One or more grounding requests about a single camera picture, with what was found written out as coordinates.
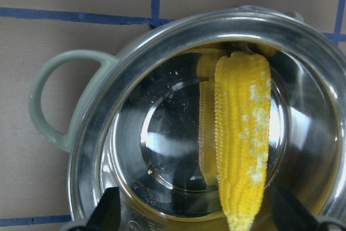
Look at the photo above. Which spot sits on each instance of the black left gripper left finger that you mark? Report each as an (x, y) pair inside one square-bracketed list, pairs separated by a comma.
[(106, 215)]

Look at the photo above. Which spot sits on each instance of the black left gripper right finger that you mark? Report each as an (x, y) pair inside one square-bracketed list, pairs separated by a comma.
[(288, 213)]

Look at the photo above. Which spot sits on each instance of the yellow corn cob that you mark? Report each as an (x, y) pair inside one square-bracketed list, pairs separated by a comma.
[(233, 131)]

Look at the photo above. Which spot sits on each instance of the pale green steel pot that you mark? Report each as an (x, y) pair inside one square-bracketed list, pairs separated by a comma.
[(135, 126)]

